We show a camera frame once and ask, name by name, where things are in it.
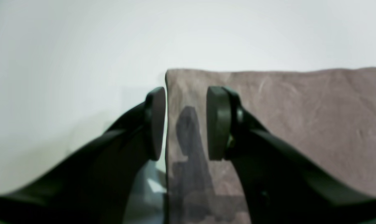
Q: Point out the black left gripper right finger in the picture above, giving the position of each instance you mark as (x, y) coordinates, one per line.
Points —
(281, 185)

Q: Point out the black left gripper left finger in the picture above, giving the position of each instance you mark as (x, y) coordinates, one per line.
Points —
(92, 185)

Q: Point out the mauve T-shirt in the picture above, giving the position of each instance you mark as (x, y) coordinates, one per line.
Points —
(329, 116)

